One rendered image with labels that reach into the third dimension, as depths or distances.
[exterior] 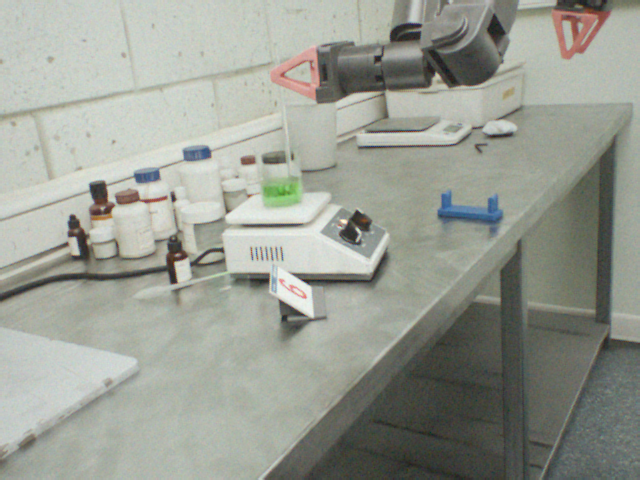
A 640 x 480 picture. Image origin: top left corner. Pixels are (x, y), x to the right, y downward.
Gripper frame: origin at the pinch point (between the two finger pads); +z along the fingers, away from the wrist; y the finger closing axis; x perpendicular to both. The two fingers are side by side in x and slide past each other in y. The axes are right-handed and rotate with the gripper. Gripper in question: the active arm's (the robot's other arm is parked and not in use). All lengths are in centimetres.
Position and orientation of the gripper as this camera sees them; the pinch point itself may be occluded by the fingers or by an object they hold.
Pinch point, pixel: (277, 75)
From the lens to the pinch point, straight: 91.8
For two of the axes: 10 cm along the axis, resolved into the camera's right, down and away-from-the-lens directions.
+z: -9.4, -0.1, 3.5
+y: -3.4, 3.3, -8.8
